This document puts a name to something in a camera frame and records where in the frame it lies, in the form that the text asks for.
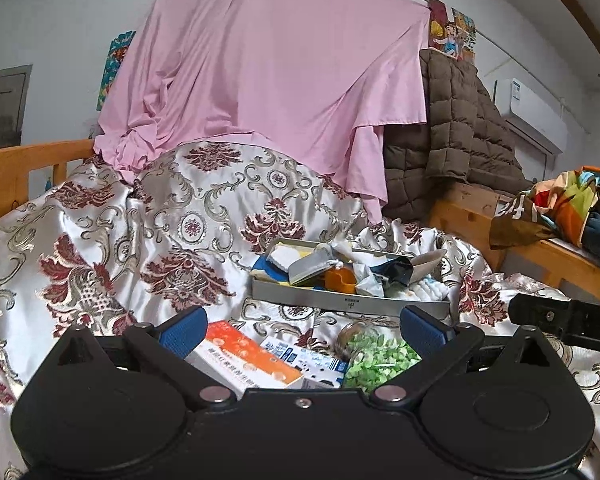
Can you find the orange cardboard box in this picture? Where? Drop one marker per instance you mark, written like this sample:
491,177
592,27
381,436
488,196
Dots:
240,355

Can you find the white air conditioner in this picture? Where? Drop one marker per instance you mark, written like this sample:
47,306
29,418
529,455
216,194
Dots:
530,110

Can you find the grey tray with cartoon print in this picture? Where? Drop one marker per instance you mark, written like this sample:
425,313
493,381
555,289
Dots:
350,302

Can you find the dark plastic packet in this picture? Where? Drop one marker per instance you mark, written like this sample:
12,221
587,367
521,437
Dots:
397,270

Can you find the white quilted cloth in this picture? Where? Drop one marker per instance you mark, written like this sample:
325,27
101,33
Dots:
430,290

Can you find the brown quilted jacket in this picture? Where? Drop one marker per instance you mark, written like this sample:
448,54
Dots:
455,135

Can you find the wooden bed side rail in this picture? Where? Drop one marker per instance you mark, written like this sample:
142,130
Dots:
20,160
460,220

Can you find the teal wall poster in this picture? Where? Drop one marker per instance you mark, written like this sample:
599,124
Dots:
112,70

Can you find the blue and white box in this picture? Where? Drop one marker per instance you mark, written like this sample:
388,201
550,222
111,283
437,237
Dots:
305,360

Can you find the grey cloth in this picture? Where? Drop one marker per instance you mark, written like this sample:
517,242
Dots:
305,270

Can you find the orange silicone cup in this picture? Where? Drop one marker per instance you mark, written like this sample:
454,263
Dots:
340,280

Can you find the brown wooden beam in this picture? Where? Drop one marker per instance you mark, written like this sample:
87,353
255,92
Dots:
580,10

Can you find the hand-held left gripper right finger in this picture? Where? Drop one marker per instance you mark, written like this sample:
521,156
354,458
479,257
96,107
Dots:
422,327

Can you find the pink bed sheet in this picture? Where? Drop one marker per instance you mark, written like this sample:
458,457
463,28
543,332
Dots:
260,60

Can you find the floral satin blanket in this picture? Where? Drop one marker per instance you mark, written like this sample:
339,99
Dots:
130,240

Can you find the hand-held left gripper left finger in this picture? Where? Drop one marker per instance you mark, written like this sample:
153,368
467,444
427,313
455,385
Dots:
185,327

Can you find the multicoloured cloth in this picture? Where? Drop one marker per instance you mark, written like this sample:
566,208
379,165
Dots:
575,200

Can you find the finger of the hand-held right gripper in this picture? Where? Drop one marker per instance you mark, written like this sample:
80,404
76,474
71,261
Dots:
535,310

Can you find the cartoon wall poster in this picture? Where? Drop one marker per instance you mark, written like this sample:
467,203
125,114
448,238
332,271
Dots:
452,32

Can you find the grey wooden door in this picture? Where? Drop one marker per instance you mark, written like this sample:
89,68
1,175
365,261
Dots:
0,105

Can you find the brown bag with white print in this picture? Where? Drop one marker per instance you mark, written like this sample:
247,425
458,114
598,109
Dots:
515,225

